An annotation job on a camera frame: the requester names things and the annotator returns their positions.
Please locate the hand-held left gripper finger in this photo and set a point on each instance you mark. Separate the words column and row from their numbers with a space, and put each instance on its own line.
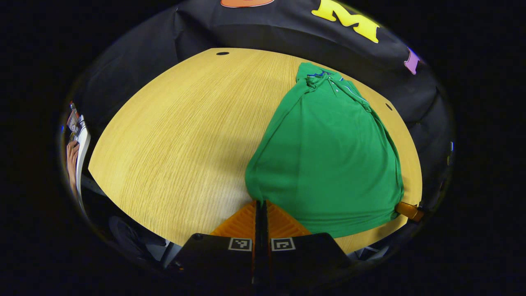
column 258, row 230
column 265, row 230

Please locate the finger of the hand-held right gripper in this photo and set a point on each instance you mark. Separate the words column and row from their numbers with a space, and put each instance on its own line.
column 409, row 211

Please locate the green T-shirt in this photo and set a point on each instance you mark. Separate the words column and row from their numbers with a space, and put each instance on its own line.
column 328, row 164

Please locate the white printed object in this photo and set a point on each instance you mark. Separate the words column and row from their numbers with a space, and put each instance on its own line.
column 83, row 139

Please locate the black backdrop cloth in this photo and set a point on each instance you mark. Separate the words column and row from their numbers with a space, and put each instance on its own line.
column 267, row 33

